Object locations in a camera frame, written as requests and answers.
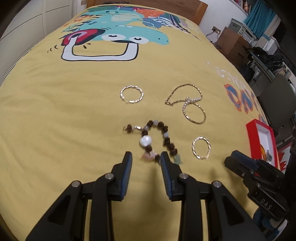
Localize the pearl bracelet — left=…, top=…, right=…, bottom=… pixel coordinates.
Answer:
left=181, top=96, right=203, bottom=118

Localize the silver wristwatch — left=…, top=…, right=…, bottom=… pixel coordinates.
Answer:
left=266, top=150, right=273, bottom=163

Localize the gold chain bracelet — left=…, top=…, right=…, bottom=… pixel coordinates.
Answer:
left=184, top=101, right=207, bottom=125

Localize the teal curtain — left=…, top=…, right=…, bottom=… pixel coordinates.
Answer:
left=244, top=0, right=276, bottom=39

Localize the white wardrobe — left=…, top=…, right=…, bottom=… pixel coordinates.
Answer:
left=1, top=0, right=73, bottom=81

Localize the grey green chair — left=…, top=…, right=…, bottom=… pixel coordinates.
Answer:
left=257, top=75, right=295, bottom=135

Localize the wooden dresser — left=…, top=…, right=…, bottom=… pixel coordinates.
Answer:
left=215, top=27, right=252, bottom=70

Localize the wall power socket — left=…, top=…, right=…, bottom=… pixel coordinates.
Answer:
left=212, top=26, right=221, bottom=34

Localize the amber orange bangle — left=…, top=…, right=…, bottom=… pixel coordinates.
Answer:
left=260, top=145, right=267, bottom=161

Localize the red jewelry box tray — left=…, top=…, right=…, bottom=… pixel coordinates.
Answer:
left=246, top=119, right=279, bottom=169

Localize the yellow dinosaur bedspread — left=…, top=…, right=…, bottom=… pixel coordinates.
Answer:
left=1, top=6, right=265, bottom=240

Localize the brown bead bracelet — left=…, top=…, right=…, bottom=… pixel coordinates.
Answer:
left=122, top=119, right=183, bottom=165

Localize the wooden headboard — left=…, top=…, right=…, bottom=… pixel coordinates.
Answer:
left=86, top=0, right=208, bottom=25

